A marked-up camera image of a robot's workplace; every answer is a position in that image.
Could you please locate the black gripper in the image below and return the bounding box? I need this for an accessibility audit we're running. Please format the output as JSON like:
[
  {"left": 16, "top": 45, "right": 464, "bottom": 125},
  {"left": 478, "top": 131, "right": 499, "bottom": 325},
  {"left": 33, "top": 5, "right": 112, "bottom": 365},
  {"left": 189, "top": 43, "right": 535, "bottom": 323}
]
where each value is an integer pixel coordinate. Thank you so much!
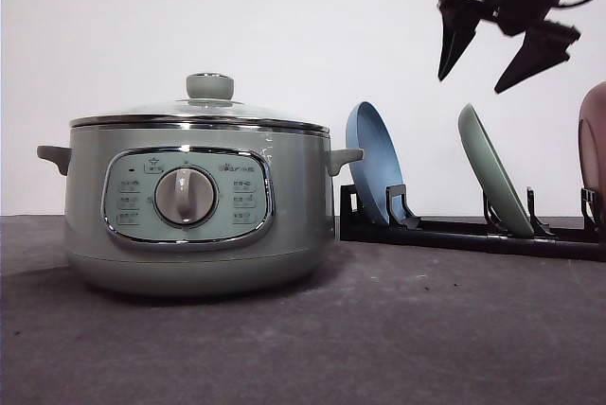
[{"left": 437, "top": 0, "right": 580, "bottom": 93}]

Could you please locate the green plate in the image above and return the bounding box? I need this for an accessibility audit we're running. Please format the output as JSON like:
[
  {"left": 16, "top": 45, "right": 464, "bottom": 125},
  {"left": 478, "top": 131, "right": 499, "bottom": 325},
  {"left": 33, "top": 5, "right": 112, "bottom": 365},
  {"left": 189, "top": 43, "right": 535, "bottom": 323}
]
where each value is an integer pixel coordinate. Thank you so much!
[{"left": 458, "top": 103, "right": 534, "bottom": 239}]

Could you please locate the glass pot lid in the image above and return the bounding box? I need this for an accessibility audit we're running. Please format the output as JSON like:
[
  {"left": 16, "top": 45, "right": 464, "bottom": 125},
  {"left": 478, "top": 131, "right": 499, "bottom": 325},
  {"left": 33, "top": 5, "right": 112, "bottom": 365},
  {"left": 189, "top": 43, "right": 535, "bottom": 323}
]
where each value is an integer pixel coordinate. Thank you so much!
[{"left": 69, "top": 72, "right": 330, "bottom": 134}]

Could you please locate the pink plate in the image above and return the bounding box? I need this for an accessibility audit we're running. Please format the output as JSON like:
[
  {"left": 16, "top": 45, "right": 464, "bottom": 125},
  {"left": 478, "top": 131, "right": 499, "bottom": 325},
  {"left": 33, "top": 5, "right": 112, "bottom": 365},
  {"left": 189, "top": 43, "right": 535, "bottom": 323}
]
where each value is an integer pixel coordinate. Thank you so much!
[{"left": 579, "top": 81, "right": 606, "bottom": 231}]

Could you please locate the blue plate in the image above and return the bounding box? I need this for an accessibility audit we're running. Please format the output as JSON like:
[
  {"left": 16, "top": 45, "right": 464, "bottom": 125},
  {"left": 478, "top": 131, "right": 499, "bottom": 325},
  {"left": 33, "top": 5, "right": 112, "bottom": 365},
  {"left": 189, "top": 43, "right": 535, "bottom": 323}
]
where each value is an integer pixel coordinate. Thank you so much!
[{"left": 346, "top": 101, "right": 405, "bottom": 223}]

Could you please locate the green electric steamer pot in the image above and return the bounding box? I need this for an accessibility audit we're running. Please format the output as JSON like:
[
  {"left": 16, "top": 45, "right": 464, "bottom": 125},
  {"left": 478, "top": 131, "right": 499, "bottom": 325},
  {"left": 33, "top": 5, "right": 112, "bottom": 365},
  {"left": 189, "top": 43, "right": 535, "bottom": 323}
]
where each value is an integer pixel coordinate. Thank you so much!
[{"left": 37, "top": 116, "right": 364, "bottom": 295}]

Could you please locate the black dish rack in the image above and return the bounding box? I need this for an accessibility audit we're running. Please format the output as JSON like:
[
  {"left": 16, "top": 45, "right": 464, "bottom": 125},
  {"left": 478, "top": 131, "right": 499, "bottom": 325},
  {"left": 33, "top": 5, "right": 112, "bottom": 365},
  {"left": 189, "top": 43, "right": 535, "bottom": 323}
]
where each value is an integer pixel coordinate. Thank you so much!
[{"left": 339, "top": 184, "right": 606, "bottom": 262}]

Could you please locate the black camera cable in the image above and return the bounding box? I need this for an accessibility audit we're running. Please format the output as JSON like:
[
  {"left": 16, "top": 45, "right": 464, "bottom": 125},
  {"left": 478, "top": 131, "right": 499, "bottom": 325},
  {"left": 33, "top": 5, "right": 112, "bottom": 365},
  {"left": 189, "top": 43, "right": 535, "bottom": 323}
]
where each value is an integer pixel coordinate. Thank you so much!
[{"left": 553, "top": 0, "right": 589, "bottom": 8}]

